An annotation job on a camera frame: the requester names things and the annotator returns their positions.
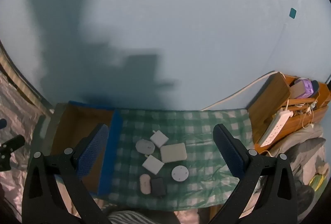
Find beige small oval case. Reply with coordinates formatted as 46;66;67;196
139;174;152;195

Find white power strip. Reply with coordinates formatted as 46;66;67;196
259;109;294;147

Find white square charger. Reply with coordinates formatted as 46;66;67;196
142;155;164;174
149;130;169;148

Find white round disc device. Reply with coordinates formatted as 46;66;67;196
171;165;189;183

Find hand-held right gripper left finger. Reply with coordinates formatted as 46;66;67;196
22;123;110;224

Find silver crinkled plastic sheet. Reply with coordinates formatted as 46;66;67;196
0;69;52;214

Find cardboard box with blue edges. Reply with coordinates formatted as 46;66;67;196
50;101;123;196

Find green white checked cloth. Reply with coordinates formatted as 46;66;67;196
107;108;255;211

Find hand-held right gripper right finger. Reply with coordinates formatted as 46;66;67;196
207;124;302;224

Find dark grey small case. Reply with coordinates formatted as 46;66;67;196
151;177;166;197

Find grey bedding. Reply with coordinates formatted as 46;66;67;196
264;123;327;214

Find beige striped bed rail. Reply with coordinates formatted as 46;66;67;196
0;40;52;117

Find purple packet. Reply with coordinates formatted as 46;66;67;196
291;79;314;98

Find white octagonal device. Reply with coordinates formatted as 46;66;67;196
135;139;156;155

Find white power cable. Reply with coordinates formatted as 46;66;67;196
200;71;278;111

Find wooden rack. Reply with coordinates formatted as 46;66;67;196
248;72;331;155

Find yellow green cloth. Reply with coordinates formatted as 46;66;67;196
309;174;325;189

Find cream rectangular case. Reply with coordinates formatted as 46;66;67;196
160;143;187;163

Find person's striped clothing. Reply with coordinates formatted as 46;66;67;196
107;210;181;224

